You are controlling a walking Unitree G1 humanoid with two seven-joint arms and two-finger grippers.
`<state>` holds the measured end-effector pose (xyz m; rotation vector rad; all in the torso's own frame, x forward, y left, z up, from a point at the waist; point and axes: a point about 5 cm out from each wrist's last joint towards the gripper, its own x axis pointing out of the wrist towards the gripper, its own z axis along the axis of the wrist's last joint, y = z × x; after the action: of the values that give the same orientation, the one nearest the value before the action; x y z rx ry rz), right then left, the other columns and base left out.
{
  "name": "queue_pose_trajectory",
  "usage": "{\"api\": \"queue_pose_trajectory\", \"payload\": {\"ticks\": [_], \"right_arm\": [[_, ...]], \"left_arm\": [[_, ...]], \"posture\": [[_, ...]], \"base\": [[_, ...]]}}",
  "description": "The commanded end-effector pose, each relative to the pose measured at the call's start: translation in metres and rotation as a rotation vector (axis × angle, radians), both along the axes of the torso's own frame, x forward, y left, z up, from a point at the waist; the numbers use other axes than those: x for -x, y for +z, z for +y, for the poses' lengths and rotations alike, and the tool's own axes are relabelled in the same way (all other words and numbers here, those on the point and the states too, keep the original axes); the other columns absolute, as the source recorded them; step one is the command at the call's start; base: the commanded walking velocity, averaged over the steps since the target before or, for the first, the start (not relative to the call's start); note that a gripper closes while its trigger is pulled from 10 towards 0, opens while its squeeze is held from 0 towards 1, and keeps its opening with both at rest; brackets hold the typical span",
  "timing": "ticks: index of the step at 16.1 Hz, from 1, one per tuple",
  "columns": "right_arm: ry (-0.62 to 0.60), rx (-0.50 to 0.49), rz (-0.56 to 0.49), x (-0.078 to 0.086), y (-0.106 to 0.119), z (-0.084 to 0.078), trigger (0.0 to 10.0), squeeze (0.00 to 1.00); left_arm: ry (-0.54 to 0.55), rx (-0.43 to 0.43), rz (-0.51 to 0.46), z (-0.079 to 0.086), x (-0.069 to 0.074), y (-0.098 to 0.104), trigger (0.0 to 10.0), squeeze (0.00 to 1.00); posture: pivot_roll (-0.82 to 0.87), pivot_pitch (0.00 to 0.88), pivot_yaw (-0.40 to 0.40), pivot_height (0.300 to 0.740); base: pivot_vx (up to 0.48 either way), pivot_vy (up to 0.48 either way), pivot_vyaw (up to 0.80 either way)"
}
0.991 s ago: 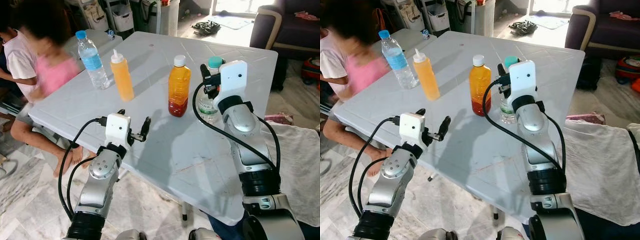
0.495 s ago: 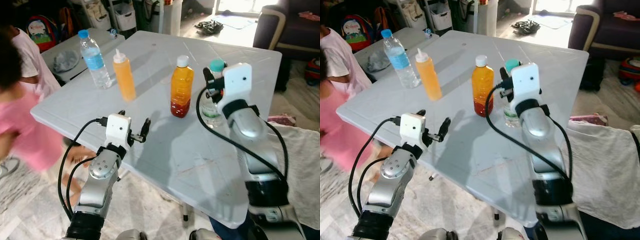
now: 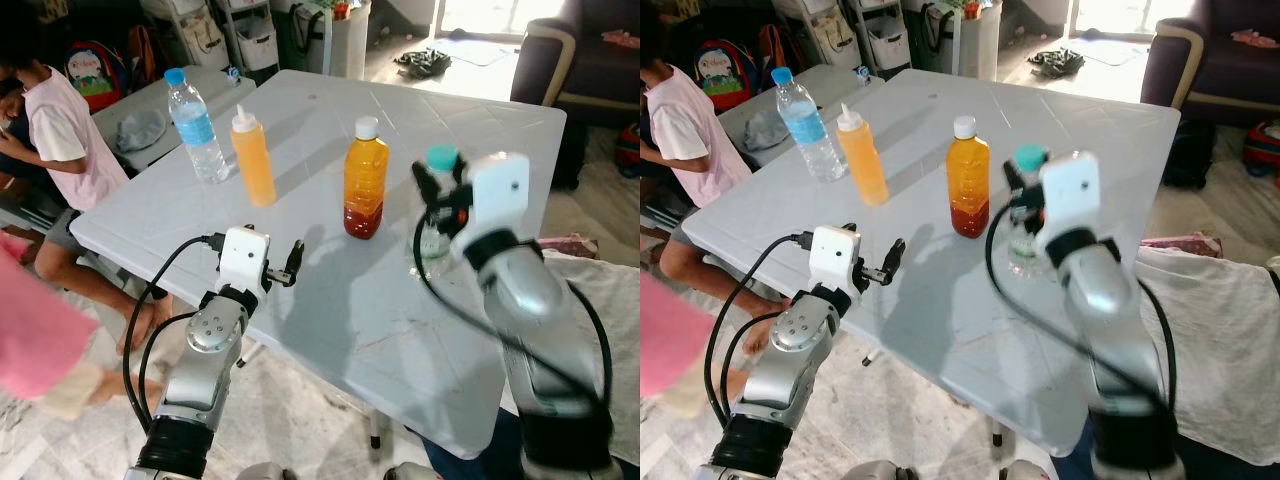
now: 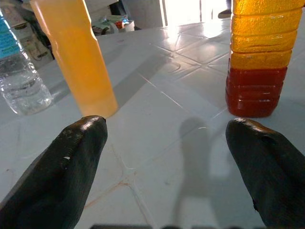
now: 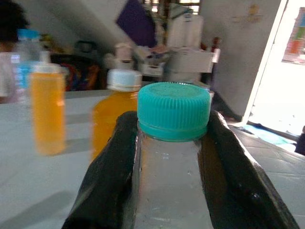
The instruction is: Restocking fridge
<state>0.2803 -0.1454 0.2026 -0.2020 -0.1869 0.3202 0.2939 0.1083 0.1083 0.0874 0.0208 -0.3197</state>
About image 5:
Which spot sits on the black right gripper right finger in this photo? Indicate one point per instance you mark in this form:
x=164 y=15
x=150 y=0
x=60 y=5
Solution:
x=240 y=176

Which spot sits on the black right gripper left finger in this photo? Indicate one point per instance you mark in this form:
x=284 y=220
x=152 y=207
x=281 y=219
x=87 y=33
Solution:
x=107 y=171

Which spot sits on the clear bottle with teal cap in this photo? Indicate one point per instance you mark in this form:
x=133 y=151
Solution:
x=171 y=143

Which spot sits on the wide orange juice bottle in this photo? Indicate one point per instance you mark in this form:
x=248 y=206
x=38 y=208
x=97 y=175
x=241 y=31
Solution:
x=114 y=114

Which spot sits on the slim orange juice bottle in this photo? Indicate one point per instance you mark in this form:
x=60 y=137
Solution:
x=47 y=107

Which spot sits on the white appliance with round top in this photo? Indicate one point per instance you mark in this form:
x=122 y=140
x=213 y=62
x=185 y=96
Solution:
x=121 y=56

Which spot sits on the clear bottle with blue label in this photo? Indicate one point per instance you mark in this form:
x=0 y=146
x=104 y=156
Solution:
x=25 y=62

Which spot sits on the white water purifier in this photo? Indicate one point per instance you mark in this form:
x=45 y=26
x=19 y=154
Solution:
x=188 y=47

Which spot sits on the purple cloth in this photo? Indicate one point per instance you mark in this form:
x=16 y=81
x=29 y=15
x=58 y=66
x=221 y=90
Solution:
x=137 y=22

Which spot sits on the white door frame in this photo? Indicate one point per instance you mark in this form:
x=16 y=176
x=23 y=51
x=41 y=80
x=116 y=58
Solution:
x=263 y=62

